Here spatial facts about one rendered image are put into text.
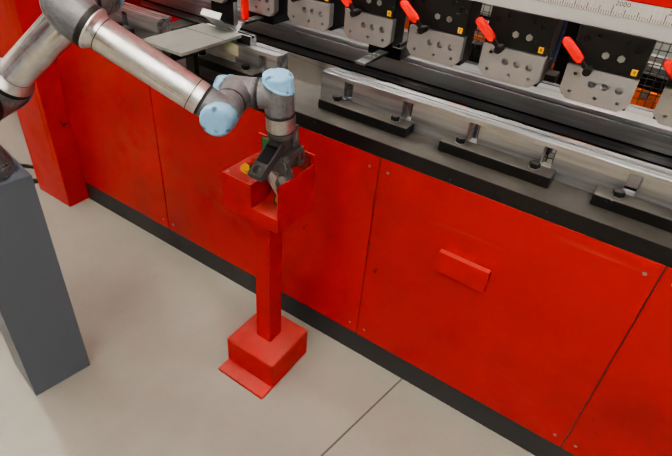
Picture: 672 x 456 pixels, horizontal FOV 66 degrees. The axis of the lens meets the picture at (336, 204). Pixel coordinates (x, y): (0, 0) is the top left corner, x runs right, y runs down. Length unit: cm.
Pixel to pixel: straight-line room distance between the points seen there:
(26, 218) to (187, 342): 75
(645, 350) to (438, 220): 59
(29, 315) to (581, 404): 161
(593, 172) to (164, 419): 145
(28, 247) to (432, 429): 134
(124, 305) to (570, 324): 159
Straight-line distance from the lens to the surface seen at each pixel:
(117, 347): 208
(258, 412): 184
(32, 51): 147
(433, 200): 144
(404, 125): 148
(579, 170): 141
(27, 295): 176
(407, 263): 160
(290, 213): 142
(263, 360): 181
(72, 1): 123
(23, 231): 164
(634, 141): 165
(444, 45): 140
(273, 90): 124
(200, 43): 174
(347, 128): 149
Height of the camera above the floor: 154
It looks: 35 degrees down
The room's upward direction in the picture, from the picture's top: 5 degrees clockwise
